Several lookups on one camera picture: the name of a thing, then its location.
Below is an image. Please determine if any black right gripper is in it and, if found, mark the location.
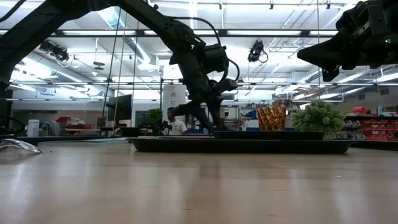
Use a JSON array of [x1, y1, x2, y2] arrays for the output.
[[296, 0, 398, 83]]

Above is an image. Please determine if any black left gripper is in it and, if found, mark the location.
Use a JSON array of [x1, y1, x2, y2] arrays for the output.
[[169, 37, 239, 136]]

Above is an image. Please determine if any amber ribbed cup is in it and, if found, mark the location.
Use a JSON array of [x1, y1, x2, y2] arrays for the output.
[[256, 106, 287, 132]]

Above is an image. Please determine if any metal spoon yellow handle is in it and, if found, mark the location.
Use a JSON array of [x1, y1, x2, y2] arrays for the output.
[[0, 138, 43, 155]]

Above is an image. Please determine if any black rectangular tray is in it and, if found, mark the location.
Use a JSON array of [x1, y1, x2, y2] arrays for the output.
[[129, 136, 357, 155]]

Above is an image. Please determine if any person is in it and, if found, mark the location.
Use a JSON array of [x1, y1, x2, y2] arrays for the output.
[[163, 107, 188, 136]]

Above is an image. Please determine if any white roll-up banner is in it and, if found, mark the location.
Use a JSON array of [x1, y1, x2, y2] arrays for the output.
[[161, 84, 187, 125]]

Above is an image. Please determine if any small green potted plant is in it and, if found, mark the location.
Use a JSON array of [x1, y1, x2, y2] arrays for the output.
[[146, 108, 164, 135]]

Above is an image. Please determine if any green artificial plant ball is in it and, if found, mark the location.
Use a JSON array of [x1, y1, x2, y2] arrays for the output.
[[290, 99, 346, 139]]

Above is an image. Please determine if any black computer monitor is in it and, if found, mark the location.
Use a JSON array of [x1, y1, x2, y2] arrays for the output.
[[106, 94, 133, 122]]

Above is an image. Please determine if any shelf with red bins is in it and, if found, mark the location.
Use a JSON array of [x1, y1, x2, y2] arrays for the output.
[[343, 114, 398, 142]]

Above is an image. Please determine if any black overhead rig bar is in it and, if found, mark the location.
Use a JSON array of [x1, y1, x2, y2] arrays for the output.
[[0, 29, 343, 38]]

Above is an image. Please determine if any white canister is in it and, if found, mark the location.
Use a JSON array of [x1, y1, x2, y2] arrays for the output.
[[27, 119, 40, 138]]

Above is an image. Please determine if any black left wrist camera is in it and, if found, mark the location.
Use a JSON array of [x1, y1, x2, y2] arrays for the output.
[[201, 43, 231, 74]]

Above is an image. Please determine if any black overhead rig camera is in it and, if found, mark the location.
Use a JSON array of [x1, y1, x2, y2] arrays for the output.
[[248, 39, 269, 63]]

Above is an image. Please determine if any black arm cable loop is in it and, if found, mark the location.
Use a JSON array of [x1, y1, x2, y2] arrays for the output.
[[167, 16, 241, 82]]

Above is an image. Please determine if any black aluminium table frame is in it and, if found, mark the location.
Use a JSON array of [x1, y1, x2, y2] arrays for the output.
[[0, 134, 398, 152]]

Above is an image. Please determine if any black ceiling mounted camera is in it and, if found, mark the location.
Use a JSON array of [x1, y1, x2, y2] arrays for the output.
[[39, 39, 71, 63]]

